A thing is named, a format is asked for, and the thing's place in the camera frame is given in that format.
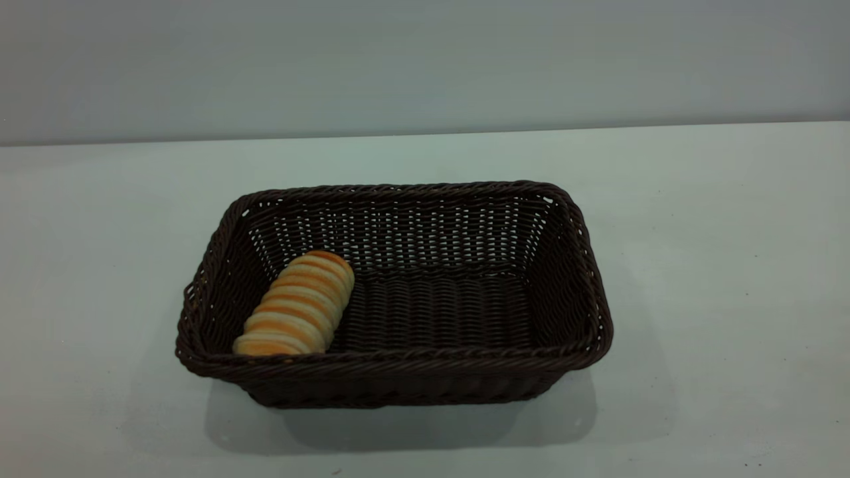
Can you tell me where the ridged golden bread loaf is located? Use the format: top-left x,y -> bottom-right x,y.
232,250 -> 355,357

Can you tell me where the dark brown woven wicker basket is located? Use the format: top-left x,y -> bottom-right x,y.
175,179 -> 614,409

